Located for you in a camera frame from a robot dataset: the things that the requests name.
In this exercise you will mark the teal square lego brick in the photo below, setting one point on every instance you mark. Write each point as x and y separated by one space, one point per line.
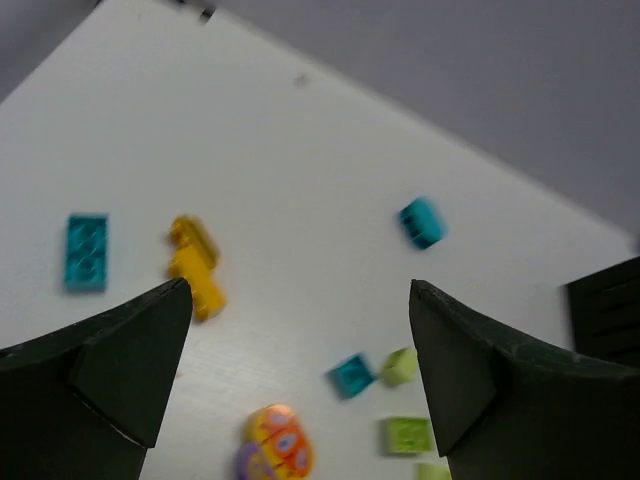
351 377

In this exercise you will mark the orange purple lego figure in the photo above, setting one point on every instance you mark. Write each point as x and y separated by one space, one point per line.
275 446

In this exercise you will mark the lime lego brick upside down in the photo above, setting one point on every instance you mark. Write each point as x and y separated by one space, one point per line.
408 435

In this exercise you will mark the teal rounded lego brick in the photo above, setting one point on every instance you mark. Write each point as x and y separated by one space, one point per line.
422 223

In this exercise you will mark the black slotted container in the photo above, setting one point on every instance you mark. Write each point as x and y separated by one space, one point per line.
604 313

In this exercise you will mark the small lime lego brick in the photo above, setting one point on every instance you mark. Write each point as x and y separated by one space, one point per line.
400 367

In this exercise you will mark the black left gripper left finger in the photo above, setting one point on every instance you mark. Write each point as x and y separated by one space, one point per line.
87 401

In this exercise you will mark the lime lego brick with studs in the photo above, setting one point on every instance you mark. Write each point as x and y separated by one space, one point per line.
428 471

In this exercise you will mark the flat teal lego plate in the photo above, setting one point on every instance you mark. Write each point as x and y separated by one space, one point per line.
86 253

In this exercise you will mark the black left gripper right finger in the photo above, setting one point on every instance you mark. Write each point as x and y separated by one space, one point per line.
505 405

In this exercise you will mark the yellow striped lego assembly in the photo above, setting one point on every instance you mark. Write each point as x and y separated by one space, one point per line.
195 258

